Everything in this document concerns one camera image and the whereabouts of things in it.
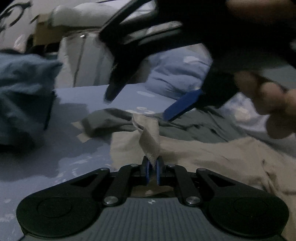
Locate beige t-shirt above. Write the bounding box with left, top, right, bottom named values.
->
left=108, top=112, right=295, bottom=240

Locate person right hand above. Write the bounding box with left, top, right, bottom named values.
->
left=226, top=0, right=296, bottom=140

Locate grey-green garment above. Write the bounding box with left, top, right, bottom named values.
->
left=81, top=106, right=250, bottom=143

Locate light blue patterned duvet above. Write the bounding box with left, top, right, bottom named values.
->
left=144, top=44, right=296, bottom=158

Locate cardboard box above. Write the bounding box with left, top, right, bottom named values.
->
left=32, top=13, right=67, bottom=46

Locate dark blue folded garment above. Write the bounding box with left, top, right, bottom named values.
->
left=1, top=49, right=62, bottom=154

